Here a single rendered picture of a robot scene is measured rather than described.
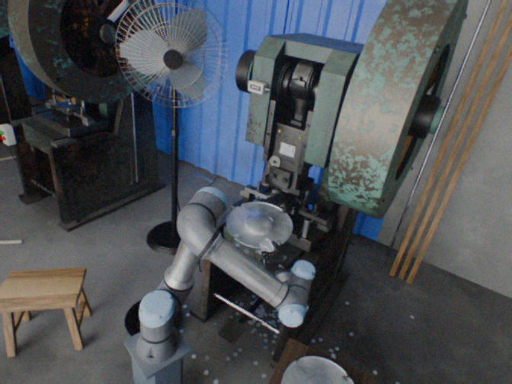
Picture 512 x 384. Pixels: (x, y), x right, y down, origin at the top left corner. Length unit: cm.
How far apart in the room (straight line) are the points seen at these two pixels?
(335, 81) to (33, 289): 162
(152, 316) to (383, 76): 104
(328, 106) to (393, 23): 40
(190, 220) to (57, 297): 102
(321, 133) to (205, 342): 126
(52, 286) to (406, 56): 175
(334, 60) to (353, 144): 42
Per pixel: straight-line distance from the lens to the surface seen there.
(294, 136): 156
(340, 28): 271
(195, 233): 105
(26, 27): 222
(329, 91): 141
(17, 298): 200
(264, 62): 152
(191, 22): 202
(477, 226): 289
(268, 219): 158
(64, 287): 198
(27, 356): 220
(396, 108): 107
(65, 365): 212
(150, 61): 208
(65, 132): 276
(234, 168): 338
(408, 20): 118
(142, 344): 146
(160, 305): 135
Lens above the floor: 168
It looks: 30 degrees down
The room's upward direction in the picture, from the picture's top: 8 degrees clockwise
